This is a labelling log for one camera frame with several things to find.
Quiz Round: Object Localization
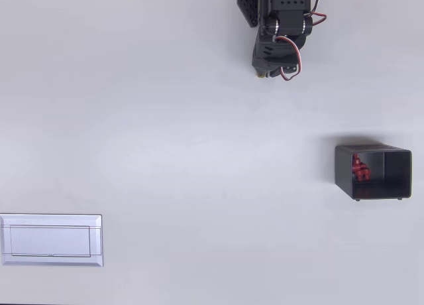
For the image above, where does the red white servo cable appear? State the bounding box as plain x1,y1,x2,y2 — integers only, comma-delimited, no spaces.
274,35,303,82
305,11,328,26

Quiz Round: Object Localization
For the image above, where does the black box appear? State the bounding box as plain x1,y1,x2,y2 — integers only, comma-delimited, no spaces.
334,144,413,202

